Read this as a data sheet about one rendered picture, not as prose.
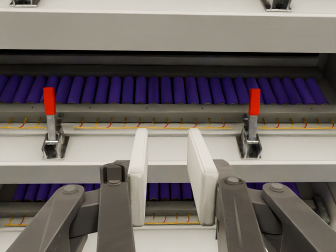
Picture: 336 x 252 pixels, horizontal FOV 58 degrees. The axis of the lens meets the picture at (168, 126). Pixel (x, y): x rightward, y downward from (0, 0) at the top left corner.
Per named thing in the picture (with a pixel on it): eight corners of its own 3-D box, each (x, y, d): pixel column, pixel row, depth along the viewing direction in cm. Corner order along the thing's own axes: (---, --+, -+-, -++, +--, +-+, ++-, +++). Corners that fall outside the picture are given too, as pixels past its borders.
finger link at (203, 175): (203, 172, 14) (219, 172, 14) (188, 127, 21) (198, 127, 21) (200, 227, 15) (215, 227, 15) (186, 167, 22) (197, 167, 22)
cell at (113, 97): (122, 84, 51) (119, 111, 47) (111, 84, 51) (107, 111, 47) (121, 75, 50) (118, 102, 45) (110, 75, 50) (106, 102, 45)
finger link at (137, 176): (144, 228, 15) (128, 228, 15) (147, 167, 22) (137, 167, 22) (143, 172, 14) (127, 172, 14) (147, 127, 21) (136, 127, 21)
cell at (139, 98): (146, 84, 51) (146, 111, 47) (136, 84, 51) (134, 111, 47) (146, 76, 50) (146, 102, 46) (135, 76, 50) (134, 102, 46)
